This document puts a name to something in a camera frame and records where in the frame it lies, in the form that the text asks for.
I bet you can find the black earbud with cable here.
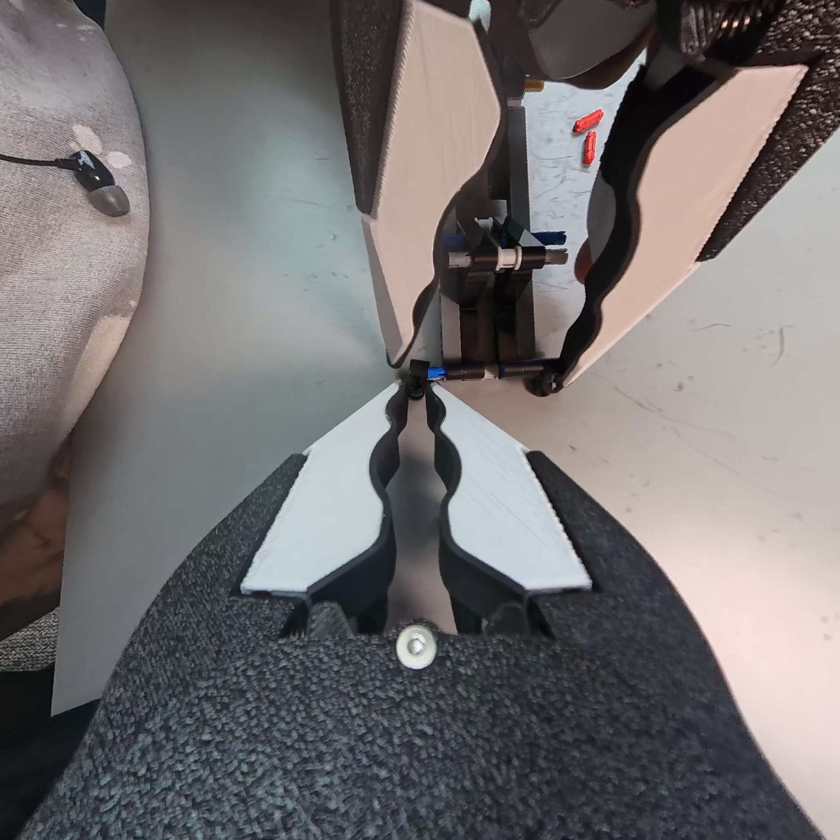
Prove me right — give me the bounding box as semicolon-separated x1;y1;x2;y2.
0;150;130;218

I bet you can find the grey desk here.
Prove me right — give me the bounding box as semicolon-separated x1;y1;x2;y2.
51;0;840;821

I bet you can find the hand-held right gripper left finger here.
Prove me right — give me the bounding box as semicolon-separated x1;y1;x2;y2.
239;381;404;639

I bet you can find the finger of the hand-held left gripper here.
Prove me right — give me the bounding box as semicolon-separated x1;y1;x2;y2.
361;0;509;368
556;63;810;389

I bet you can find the toy brick chassis model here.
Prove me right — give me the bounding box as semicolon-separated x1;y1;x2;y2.
438;75;572;386

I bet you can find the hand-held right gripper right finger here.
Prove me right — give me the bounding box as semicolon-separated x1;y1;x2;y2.
424;381;593;636

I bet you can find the person's grey patterned shirt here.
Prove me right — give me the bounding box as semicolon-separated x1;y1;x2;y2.
0;0;151;508

